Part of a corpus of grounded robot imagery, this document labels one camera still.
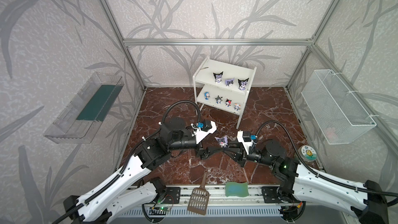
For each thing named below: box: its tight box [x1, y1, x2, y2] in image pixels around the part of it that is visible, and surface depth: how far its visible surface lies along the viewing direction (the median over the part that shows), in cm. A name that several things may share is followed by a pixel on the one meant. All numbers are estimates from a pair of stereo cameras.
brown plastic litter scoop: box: [187, 169, 210, 216], surface depth 72 cm
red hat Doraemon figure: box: [225, 98, 233, 107], surface depth 89 cm
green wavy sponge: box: [225, 181, 250, 198], surface depth 77 cm
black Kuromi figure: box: [212, 71, 224, 84], surface depth 76 cm
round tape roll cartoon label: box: [298, 145, 318, 163], surface depth 81 cm
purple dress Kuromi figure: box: [214, 135, 230, 148], surface depth 61 cm
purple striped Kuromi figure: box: [224, 77, 235, 87], surface depth 75 cm
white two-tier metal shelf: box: [192, 55, 258, 130], surface depth 86 cm
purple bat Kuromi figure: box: [237, 77, 250, 91], surface depth 72 cm
